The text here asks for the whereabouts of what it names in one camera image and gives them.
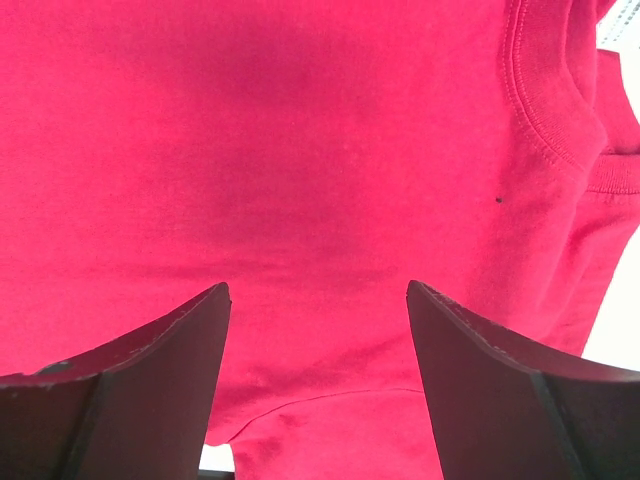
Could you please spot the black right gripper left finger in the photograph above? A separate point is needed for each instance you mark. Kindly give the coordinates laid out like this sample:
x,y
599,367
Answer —
x,y
134,408

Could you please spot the magenta pink t shirt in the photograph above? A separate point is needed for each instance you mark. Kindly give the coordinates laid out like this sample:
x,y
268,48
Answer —
x,y
317,156

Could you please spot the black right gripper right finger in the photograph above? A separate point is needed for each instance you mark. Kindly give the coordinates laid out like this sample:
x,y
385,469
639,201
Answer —
x,y
503,406

